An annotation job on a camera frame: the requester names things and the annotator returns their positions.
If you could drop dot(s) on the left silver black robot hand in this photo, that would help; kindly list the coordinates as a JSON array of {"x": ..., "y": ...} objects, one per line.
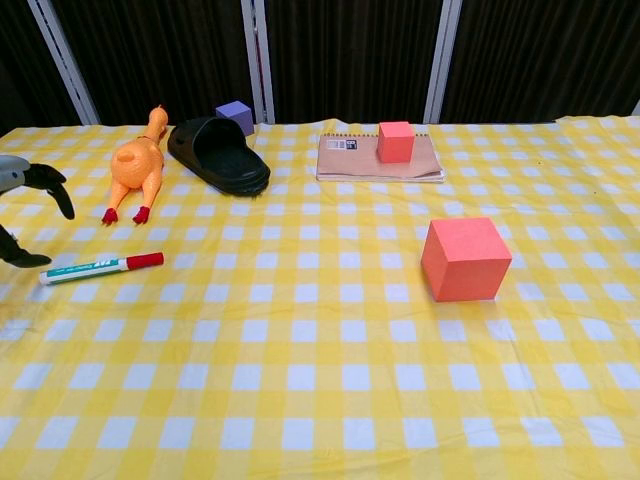
[{"x": 50, "y": 177}]

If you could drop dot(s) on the white marker red cap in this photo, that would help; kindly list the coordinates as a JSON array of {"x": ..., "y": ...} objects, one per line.
[{"x": 90, "y": 270}]

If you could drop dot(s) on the large red cube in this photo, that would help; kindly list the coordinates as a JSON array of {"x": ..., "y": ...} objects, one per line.
[{"x": 465, "y": 270}]

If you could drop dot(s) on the orange rubber chicken toy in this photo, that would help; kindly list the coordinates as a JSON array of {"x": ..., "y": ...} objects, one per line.
[{"x": 137, "y": 162}]

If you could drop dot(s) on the yellow checkered tablecloth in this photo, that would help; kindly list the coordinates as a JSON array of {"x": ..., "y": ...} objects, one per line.
[{"x": 350, "y": 350}]

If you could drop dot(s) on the black rubber slipper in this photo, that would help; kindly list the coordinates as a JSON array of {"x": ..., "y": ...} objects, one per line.
[{"x": 235, "y": 175}]

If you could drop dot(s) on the purple cube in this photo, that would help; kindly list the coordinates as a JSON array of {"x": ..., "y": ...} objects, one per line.
[{"x": 240, "y": 114}]

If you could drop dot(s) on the brown spiral notebook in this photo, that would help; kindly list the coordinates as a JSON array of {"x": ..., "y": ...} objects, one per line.
[{"x": 350, "y": 162}]

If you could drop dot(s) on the black pleated curtain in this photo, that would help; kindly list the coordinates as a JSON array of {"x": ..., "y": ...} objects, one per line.
[{"x": 350, "y": 50}]

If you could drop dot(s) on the small red cube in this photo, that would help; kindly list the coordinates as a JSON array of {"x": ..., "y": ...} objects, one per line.
[{"x": 395, "y": 145}]

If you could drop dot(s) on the white aluminium frame post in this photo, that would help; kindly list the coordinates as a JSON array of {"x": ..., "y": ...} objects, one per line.
[
  {"x": 442, "y": 60},
  {"x": 636, "y": 107},
  {"x": 60, "y": 55},
  {"x": 257, "y": 60}
]

